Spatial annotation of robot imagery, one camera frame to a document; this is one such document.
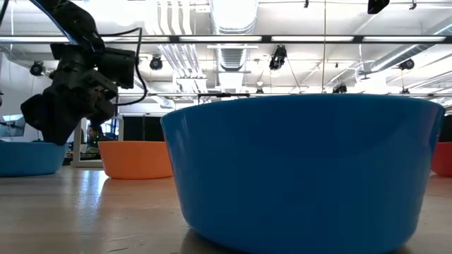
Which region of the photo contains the person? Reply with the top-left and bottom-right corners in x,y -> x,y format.
86,123 -> 107,147

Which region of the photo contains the thin hanging wire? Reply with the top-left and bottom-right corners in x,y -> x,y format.
320,0 -> 328,95

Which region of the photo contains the thin black ceiling rail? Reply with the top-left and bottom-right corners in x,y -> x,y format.
116,92 -> 452,98

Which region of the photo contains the tilted computer monitor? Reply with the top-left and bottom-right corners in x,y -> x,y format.
0,114 -> 26,138

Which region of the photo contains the red mini bowl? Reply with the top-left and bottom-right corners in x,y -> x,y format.
431,141 -> 452,178

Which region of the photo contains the grey ceiling pipe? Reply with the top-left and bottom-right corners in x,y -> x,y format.
369,20 -> 452,73

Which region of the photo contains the black partition panel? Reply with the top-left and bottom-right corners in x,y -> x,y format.
122,115 -> 165,142

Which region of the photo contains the blue mini bowl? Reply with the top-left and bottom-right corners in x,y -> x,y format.
160,92 -> 446,254
0,140 -> 69,178

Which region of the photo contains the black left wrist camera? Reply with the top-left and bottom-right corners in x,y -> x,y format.
100,47 -> 138,90

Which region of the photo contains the black overhead light rail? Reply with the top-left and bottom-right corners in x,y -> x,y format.
0,34 -> 452,45

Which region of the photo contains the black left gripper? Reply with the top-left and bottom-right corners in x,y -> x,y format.
20,42 -> 120,146

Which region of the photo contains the orange mini bowl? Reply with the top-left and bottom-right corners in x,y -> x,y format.
97,140 -> 174,181

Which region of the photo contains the silver ventilation duct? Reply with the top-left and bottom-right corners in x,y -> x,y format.
208,0 -> 259,73

